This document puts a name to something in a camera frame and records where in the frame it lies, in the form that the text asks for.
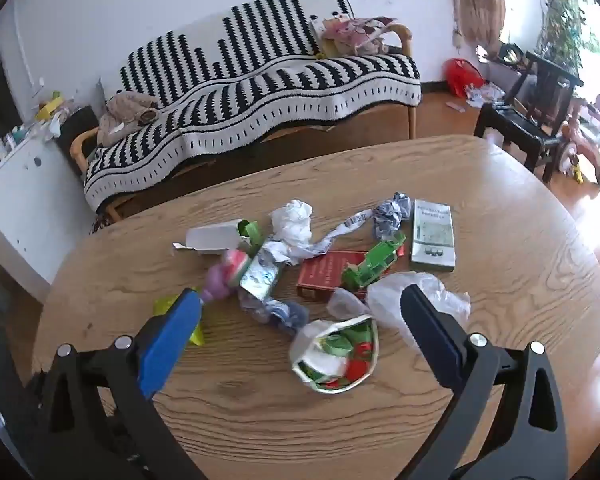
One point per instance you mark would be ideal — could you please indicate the beige plush cloth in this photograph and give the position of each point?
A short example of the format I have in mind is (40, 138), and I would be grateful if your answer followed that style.
(127, 115)

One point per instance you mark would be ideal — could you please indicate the yellow green wrapper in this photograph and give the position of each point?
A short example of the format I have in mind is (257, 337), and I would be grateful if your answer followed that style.
(162, 306)

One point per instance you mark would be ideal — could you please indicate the clear plastic bag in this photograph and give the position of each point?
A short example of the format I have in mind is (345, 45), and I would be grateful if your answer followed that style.
(387, 297)

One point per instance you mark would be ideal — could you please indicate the black wooden chair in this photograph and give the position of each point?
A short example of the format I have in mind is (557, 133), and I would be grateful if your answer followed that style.
(517, 125)

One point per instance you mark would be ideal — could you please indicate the crumpled blue white paper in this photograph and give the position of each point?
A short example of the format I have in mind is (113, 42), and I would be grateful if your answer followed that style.
(391, 215)

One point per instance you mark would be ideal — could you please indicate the red flat box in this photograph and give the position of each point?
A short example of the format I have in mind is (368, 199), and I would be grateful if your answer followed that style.
(325, 272)

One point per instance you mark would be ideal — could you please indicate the pink toy ride car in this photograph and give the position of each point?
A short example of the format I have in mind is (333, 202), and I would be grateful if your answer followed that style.
(587, 142)

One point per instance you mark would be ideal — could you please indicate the white barcode paper strip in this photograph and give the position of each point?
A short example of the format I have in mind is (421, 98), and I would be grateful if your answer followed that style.
(342, 230)

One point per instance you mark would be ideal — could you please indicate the black round object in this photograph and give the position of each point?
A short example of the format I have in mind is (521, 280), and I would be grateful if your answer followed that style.
(511, 54)

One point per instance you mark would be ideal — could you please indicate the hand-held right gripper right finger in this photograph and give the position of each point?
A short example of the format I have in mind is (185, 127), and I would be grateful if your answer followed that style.
(432, 332)

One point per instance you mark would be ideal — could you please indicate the dark object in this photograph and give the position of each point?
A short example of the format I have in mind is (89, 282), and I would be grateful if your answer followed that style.
(0, 385)

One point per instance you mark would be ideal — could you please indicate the green plastic tray packaging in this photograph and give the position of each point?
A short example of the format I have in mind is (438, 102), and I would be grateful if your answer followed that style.
(375, 260)

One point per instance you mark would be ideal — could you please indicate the green paper scrap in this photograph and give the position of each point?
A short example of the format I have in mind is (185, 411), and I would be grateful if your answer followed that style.
(250, 231)

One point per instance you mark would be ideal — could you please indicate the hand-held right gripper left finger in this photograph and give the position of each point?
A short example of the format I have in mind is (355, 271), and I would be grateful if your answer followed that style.
(172, 335)

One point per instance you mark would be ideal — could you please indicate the scattered white papers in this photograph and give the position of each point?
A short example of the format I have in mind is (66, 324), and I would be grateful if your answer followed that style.
(482, 95)

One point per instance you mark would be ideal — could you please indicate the white cabinet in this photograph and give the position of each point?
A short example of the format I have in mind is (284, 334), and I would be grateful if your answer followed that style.
(25, 210)

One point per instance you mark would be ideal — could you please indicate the silver blue wrapper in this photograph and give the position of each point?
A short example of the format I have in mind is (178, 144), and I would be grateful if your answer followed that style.
(260, 280)

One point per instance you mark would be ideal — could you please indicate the grey green flat box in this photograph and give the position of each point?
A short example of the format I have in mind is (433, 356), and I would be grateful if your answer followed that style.
(432, 235)

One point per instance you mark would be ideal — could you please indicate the brown curtain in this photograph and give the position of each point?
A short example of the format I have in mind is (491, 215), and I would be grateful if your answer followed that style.
(480, 0)

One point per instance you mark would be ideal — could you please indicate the open white cardboard box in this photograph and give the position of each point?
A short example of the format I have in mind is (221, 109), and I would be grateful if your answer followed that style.
(212, 237)

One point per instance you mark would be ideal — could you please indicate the black white striped blanket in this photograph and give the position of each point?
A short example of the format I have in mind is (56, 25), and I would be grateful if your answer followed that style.
(260, 90)

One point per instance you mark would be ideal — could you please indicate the dark blue crumpled wrapper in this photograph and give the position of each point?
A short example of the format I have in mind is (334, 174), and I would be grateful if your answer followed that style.
(282, 314)

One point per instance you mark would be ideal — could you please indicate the clutter of small bottles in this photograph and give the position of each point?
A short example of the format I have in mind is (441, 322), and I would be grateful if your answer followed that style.
(25, 130)

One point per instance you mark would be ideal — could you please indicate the pink snack wrapper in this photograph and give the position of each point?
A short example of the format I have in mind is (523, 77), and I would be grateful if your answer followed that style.
(225, 272)

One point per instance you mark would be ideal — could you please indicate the red plastic bag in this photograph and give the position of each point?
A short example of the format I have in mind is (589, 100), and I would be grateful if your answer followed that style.
(462, 76)

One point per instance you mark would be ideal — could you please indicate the torn snack bag wrapper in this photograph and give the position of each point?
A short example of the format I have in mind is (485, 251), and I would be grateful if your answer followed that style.
(337, 360)

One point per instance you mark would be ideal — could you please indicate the green potted plant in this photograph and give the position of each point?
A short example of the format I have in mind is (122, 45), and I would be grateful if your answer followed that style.
(567, 20)

